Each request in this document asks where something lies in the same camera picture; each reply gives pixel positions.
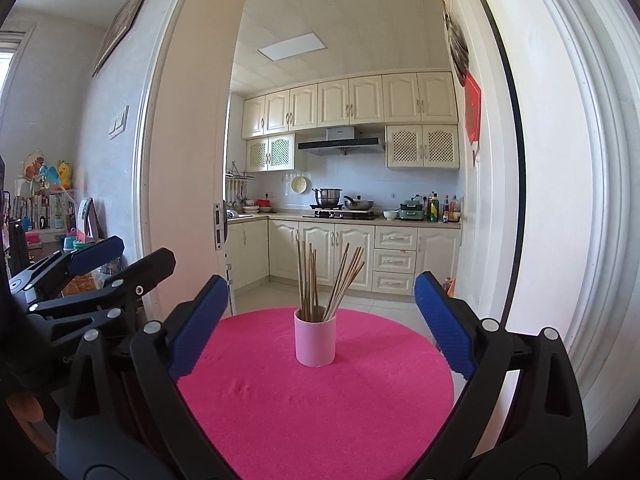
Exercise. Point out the person's left hand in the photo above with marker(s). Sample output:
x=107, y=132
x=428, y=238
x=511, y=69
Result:
x=24, y=406

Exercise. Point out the framed wall picture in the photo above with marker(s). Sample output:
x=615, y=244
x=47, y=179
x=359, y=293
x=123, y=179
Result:
x=127, y=17

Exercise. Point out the yellow duck toy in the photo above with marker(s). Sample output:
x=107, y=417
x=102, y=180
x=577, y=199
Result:
x=64, y=175

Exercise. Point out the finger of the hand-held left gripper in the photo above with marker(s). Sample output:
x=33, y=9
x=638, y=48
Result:
x=150, y=270
x=97, y=254

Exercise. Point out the shelf of books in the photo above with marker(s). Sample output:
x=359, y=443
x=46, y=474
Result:
x=40, y=212

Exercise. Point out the white ceiling light panel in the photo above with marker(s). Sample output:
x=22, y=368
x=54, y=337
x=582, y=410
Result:
x=292, y=47

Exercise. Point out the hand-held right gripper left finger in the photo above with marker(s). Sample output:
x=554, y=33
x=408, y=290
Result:
x=195, y=330

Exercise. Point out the pink round table cover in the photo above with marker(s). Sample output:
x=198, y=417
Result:
x=310, y=420

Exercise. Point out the orange snack bag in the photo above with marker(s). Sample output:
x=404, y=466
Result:
x=85, y=285

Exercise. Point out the teal cup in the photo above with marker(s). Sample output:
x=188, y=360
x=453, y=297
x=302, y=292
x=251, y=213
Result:
x=77, y=245

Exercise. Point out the round dark wall decoration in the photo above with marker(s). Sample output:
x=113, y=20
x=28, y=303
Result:
x=456, y=42

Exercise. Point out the green oil bottle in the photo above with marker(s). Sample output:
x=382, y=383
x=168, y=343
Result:
x=434, y=210

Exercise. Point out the hanging utensil rack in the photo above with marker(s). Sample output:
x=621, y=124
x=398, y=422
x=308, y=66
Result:
x=237, y=182

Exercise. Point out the arched lattice door cabinet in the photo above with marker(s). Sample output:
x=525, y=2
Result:
x=270, y=154

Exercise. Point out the steel cooking pot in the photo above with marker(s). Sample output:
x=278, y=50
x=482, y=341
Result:
x=327, y=197

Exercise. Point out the cream upper kitchen cabinets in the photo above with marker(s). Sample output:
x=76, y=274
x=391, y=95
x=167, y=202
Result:
x=350, y=102

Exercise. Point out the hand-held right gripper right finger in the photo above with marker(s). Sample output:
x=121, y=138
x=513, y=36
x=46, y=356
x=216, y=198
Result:
x=445, y=325

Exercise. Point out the stack of white dishes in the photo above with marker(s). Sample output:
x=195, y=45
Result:
x=251, y=207

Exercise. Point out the white door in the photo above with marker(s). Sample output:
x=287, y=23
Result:
x=487, y=200

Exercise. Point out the steel wok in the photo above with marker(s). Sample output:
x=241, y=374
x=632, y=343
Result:
x=359, y=204

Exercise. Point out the black door frame strip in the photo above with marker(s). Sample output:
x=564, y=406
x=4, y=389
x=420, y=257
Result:
x=517, y=160

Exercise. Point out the pink cup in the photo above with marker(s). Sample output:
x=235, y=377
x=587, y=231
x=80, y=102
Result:
x=315, y=340

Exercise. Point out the metal door lock plate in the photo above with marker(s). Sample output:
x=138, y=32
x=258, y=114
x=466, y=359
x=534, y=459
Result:
x=218, y=227

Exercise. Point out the round wall plate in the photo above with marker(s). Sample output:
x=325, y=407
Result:
x=298, y=184

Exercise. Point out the cream lower kitchen cabinets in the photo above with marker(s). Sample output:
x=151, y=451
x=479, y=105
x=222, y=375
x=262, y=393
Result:
x=285, y=255

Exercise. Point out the green electric cooker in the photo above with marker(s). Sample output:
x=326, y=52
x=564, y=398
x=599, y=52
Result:
x=412, y=211

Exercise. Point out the steel range hood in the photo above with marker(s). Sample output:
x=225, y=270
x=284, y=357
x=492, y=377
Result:
x=340, y=142

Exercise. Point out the lattice door wall cabinet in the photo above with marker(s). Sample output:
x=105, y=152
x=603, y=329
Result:
x=422, y=146

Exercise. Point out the dark sauce bottle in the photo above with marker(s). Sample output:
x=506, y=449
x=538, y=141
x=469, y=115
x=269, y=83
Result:
x=445, y=211

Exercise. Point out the living room window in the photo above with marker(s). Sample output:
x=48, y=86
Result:
x=6, y=70

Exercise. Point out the white bowl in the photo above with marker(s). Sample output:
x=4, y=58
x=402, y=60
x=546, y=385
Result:
x=391, y=215

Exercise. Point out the red lidded dish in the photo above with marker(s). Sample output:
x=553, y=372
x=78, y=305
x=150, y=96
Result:
x=265, y=204

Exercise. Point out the pile of wooden chopsticks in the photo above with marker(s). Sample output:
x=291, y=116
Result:
x=307, y=310

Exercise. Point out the cream cabinet drawer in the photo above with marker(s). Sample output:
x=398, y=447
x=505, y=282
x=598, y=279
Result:
x=396, y=238
x=395, y=260
x=394, y=282

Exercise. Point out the red paper wall hanging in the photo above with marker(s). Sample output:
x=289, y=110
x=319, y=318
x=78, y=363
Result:
x=472, y=107

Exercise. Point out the gas stove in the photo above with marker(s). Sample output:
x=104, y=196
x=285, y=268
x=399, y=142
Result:
x=340, y=214

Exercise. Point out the blue plush toy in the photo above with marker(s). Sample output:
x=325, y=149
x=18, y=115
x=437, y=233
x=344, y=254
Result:
x=49, y=172

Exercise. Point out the white light switch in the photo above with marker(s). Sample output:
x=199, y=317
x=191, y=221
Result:
x=119, y=122

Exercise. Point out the cream kitchen cabinets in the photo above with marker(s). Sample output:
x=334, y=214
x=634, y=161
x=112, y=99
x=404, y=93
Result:
x=285, y=255
x=350, y=102

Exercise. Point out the beige kitchen countertop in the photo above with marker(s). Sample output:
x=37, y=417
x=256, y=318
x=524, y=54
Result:
x=285, y=218

